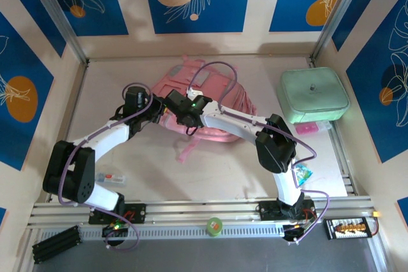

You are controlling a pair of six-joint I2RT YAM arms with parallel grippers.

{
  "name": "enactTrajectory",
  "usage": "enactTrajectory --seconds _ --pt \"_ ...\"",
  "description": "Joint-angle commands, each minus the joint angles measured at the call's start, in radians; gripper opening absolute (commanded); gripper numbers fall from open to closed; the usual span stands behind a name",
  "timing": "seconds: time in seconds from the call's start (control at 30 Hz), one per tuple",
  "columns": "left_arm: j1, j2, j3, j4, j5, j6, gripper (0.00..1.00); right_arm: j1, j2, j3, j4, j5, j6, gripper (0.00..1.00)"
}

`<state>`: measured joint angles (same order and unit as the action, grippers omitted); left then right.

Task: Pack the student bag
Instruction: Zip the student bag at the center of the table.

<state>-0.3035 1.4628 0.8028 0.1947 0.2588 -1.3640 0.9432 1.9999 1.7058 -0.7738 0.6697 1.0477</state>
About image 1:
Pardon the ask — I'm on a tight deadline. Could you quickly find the pink student backpack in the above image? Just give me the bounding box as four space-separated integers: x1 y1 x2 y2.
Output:
149 55 258 165

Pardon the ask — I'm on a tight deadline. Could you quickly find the clear plastic pen box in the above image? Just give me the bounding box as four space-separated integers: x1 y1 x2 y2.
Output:
95 172 129 188

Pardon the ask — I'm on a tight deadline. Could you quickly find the green tape roll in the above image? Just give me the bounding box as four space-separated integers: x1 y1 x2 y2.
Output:
206 217 223 238

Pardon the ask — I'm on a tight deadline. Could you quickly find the pink eraser in clear box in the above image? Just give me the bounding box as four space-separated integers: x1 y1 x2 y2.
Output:
294 120 333 136

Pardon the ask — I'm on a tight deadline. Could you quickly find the mint green zip case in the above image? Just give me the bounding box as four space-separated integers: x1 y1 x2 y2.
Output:
279 67 351 124

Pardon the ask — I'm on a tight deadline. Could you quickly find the light blue snack pouch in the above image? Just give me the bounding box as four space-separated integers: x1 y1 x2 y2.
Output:
291 162 314 187

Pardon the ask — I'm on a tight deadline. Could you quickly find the black ribbed block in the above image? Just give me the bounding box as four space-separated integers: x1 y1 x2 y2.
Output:
31 224 81 265

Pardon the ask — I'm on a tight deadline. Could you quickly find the black power distribution board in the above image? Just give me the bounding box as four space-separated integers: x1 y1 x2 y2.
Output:
324 217 372 241

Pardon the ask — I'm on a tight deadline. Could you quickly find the aluminium extrusion rail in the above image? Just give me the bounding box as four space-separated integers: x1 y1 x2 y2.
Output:
27 199 375 229

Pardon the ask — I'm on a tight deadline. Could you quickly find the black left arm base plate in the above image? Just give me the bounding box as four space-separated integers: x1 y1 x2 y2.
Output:
88 203 148 225

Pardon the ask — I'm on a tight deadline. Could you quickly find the aluminium frame post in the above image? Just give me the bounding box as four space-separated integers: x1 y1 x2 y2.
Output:
22 0 89 66
309 0 377 66

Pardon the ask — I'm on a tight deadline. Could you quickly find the slotted grey cable duct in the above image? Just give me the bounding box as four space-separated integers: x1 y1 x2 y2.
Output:
37 224 330 241

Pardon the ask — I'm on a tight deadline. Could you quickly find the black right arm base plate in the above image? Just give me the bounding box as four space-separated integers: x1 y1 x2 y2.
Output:
259 201 317 222

